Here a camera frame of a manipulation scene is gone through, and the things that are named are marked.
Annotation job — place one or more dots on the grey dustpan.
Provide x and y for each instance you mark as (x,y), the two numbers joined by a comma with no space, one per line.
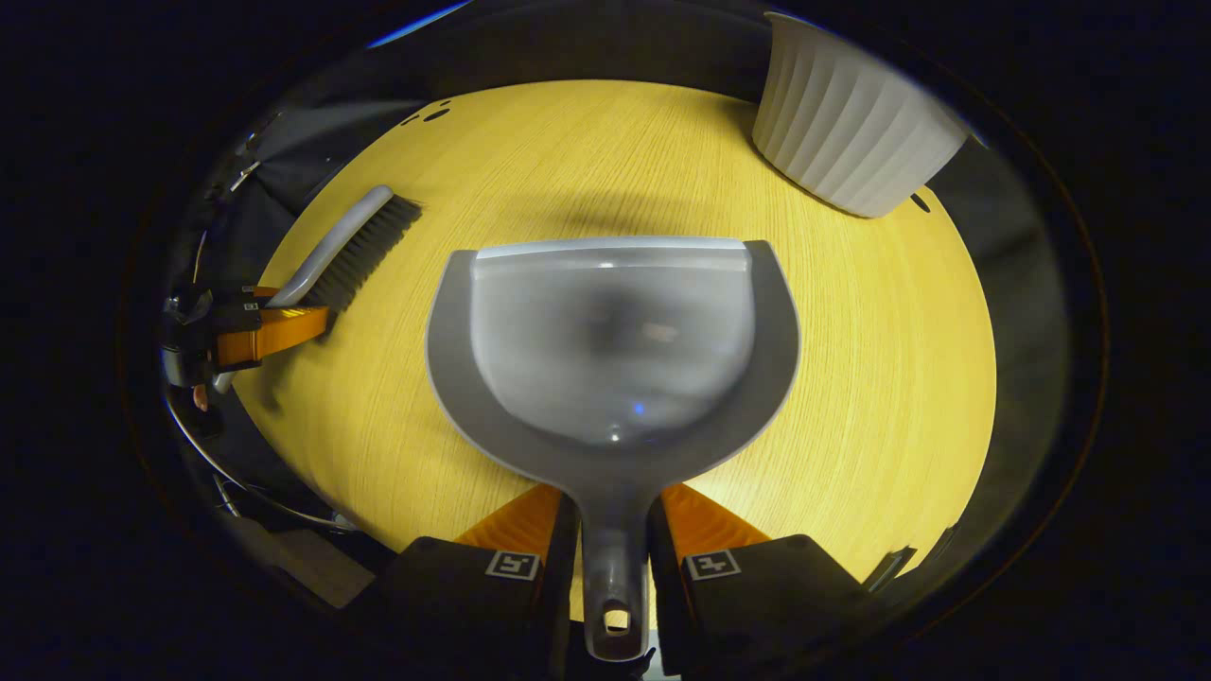
(615,350)

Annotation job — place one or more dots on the small grey broom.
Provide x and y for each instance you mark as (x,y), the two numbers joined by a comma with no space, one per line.
(345,241)

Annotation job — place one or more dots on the white ribbed garbage bin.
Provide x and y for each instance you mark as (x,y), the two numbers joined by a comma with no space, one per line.
(851,123)

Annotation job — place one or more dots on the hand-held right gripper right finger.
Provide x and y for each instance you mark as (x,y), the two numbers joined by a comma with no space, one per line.
(665,615)

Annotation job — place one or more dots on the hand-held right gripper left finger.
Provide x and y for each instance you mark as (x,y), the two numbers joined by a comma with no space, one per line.
(558,615)

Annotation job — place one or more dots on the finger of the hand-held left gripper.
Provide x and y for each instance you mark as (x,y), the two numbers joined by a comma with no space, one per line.
(260,292)
(279,333)

